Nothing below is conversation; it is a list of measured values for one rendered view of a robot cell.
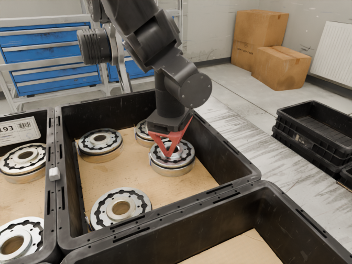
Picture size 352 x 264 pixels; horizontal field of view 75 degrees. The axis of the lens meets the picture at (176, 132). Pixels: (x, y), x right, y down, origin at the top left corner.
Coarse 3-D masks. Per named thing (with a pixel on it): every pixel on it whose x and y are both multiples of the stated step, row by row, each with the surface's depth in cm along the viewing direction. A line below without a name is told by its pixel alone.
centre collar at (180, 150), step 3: (168, 144) 53; (177, 144) 53; (168, 147) 53; (177, 147) 53; (180, 147) 52; (180, 150) 51; (162, 153) 51; (174, 153) 50; (177, 153) 50; (180, 153) 50; (171, 156) 50; (174, 156) 50; (177, 156) 50
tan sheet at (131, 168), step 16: (128, 128) 66; (128, 144) 59; (80, 160) 54; (112, 160) 54; (128, 160) 54; (144, 160) 54; (80, 176) 50; (96, 176) 50; (112, 176) 50; (128, 176) 50; (144, 176) 50; (160, 176) 50; (192, 176) 50; (208, 176) 50; (96, 192) 46; (144, 192) 46; (160, 192) 46; (176, 192) 46; (192, 192) 46
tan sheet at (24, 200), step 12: (0, 180) 49; (36, 180) 49; (0, 192) 46; (12, 192) 46; (24, 192) 46; (36, 192) 46; (0, 204) 44; (12, 204) 44; (24, 204) 44; (36, 204) 44; (0, 216) 41; (12, 216) 41; (24, 216) 41; (36, 216) 41
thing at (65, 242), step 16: (112, 96) 60; (128, 96) 61; (192, 112) 53; (208, 128) 47; (224, 144) 43; (64, 160) 39; (240, 160) 39; (64, 176) 36; (256, 176) 36; (64, 192) 33; (208, 192) 33; (224, 192) 33; (64, 208) 32; (160, 208) 31; (176, 208) 31; (64, 224) 29; (112, 224) 29; (128, 224) 29; (64, 240) 27; (80, 240) 27; (96, 240) 27; (64, 256) 27
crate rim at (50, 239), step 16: (16, 112) 53; (32, 112) 53; (48, 112) 53; (48, 128) 47; (48, 144) 43; (48, 160) 39; (48, 176) 36; (48, 192) 33; (48, 224) 29; (48, 240) 27; (32, 256) 25; (48, 256) 25
